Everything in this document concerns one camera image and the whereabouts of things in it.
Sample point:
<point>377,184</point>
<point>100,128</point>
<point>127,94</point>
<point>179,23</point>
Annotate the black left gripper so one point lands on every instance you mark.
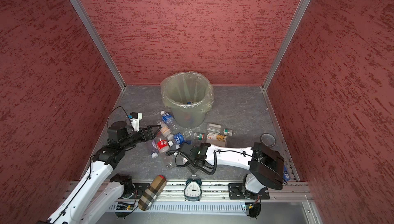
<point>151,136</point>

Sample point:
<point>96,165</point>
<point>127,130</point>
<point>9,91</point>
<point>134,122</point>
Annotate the red Coca-Cola bottle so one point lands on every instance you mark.
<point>161,144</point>

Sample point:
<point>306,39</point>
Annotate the Gamer label clear bottle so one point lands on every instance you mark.
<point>154,150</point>

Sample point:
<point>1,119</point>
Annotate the chrysanthemum tea bottle green neck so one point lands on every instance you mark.
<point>211,138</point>

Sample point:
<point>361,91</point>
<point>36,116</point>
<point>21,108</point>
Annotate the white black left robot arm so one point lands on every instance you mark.
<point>82,206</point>

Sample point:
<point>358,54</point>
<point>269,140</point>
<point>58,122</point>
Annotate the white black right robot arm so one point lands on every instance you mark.
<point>264,165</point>

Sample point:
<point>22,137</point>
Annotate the clear plastic bin liner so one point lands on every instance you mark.
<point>175,101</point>

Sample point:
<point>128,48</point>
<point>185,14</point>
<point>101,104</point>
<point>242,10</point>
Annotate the grey mesh waste bin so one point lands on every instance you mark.
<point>187,107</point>

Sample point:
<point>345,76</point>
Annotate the orange white label bottle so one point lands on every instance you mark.
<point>165,131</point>

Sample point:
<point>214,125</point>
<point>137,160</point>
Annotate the blue label water bottle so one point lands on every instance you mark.
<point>170,121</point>

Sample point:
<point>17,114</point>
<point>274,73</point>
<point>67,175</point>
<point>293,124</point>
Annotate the Pocari Sweat blue bottle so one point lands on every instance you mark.
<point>181,137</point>

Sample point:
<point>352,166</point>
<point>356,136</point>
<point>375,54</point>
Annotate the clear square green-cap bottle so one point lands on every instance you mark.
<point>219,129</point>

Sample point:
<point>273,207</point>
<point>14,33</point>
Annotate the green alarm clock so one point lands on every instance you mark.
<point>193,190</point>

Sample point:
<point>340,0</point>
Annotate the plaid cylindrical case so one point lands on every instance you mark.
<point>152,192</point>

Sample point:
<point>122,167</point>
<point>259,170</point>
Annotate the grey round lid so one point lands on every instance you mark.
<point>268,140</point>

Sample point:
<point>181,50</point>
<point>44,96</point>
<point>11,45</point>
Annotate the blue black utility knife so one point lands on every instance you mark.
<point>286,175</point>

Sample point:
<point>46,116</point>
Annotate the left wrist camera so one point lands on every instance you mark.
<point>135,119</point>

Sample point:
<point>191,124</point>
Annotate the aluminium front rail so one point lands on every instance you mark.
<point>211,191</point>

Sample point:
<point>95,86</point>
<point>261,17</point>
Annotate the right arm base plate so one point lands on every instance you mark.
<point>238,192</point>

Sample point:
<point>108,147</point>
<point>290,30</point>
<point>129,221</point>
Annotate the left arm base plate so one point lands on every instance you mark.
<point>135,191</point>

